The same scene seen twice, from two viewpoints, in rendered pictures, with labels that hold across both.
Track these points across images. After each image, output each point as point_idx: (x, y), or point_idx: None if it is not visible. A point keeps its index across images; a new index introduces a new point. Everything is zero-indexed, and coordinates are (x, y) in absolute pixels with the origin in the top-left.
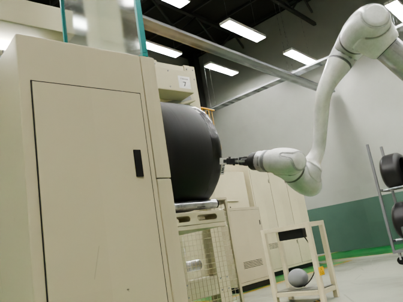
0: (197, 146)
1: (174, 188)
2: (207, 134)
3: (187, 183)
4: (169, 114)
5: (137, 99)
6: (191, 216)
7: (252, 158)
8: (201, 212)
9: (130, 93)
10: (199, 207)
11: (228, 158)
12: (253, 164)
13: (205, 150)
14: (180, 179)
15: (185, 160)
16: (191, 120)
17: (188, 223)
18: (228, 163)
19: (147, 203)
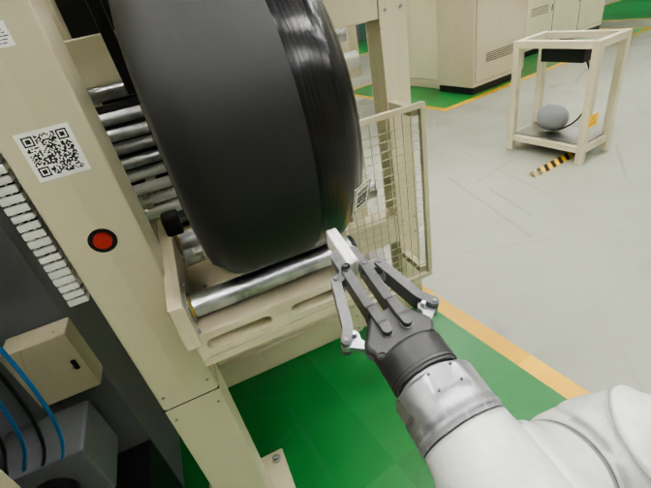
0: (257, 184)
1: (223, 266)
2: (297, 125)
3: (249, 264)
4: (145, 56)
5: None
6: (275, 314)
7: (398, 385)
8: (303, 295)
9: None
10: (301, 276)
11: (333, 291)
12: (397, 412)
13: (289, 184)
14: (226, 260)
15: (222, 230)
16: (228, 77)
17: (266, 329)
18: (333, 298)
19: None
